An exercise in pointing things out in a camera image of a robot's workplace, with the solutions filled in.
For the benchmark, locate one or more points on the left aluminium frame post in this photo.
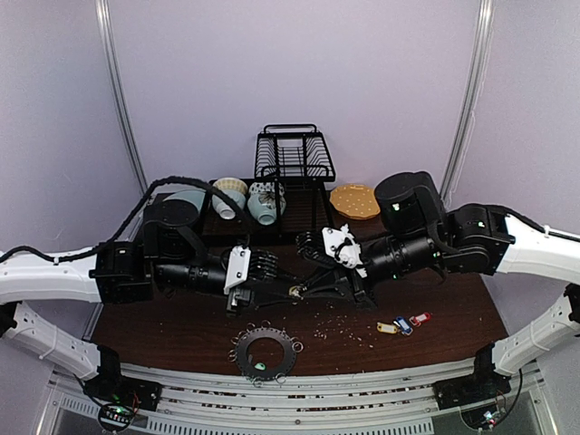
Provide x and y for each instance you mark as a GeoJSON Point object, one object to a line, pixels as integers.
{"type": "Point", "coordinates": [104, 22]}

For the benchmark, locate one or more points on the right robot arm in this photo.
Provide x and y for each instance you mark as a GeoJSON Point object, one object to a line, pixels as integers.
{"type": "Point", "coordinates": [475, 238]}

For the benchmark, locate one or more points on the aluminium frame post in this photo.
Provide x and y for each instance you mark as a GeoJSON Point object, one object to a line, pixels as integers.
{"type": "Point", "coordinates": [467, 113]}
{"type": "Point", "coordinates": [104, 22]}

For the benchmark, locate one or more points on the cream patterned bowl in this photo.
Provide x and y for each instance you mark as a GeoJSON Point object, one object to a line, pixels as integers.
{"type": "Point", "coordinates": [230, 183]}

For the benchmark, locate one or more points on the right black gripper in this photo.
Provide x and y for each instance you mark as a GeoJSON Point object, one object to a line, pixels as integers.
{"type": "Point", "coordinates": [358, 285]}

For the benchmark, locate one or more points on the light blue floral bowl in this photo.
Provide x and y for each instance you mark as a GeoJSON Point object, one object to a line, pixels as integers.
{"type": "Point", "coordinates": [262, 207]}

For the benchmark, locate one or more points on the black wire dish rack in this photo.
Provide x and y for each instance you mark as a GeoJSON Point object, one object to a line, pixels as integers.
{"type": "Point", "coordinates": [296, 157]}

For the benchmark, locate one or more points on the light blue plate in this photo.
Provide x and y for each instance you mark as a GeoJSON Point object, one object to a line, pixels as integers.
{"type": "Point", "coordinates": [194, 196]}

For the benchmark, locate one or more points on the yellow dotted plate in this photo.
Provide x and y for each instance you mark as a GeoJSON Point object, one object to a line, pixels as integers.
{"type": "Point", "coordinates": [355, 201]}

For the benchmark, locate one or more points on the right aluminium frame post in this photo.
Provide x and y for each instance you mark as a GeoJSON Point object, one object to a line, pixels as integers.
{"type": "Point", "coordinates": [467, 113]}

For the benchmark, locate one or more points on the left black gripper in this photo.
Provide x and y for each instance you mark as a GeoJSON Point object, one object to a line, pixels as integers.
{"type": "Point", "coordinates": [240, 295]}

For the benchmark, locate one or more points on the red key tag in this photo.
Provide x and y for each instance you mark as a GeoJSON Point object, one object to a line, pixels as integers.
{"type": "Point", "coordinates": [420, 319]}

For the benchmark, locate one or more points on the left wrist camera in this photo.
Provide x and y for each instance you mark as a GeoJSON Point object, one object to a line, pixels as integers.
{"type": "Point", "coordinates": [247, 266]}

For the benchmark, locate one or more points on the dotted white bowl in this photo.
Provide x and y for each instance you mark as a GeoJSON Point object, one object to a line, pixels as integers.
{"type": "Point", "coordinates": [266, 188]}

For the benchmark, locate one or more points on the yellow key tag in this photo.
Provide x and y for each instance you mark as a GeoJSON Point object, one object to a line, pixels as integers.
{"type": "Point", "coordinates": [296, 292]}
{"type": "Point", "coordinates": [384, 328]}

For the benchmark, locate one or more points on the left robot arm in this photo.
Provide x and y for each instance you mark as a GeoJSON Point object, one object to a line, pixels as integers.
{"type": "Point", "coordinates": [167, 256]}

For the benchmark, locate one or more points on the blue key tag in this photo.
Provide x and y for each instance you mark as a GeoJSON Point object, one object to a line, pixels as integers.
{"type": "Point", "coordinates": [403, 325]}

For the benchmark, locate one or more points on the grey perforated keyring disc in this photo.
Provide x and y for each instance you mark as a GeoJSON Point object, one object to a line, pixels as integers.
{"type": "Point", "coordinates": [264, 343]}

